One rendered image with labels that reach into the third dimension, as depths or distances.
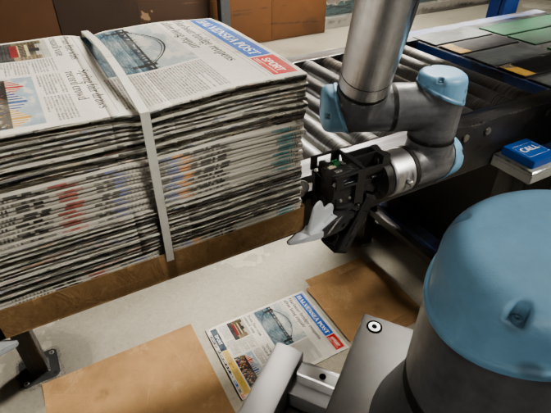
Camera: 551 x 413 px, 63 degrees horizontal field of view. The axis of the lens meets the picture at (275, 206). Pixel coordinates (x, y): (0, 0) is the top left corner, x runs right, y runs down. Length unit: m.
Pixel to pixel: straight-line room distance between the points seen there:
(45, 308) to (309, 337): 1.07
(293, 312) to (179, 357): 0.40
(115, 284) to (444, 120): 0.52
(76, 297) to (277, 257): 1.29
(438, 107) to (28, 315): 0.60
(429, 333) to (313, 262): 1.47
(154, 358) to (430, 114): 1.12
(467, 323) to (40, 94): 0.43
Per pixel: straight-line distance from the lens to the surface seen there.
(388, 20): 0.57
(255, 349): 1.49
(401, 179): 0.73
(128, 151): 0.47
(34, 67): 0.60
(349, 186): 0.66
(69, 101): 0.49
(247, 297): 1.63
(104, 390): 1.50
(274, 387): 0.51
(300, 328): 1.54
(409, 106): 0.71
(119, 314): 1.67
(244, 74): 0.51
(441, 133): 0.75
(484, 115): 1.06
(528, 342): 0.26
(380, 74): 0.63
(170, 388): 1.45
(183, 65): 0.55
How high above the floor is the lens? 1.20
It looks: 36 degrees down
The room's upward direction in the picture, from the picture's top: straight up
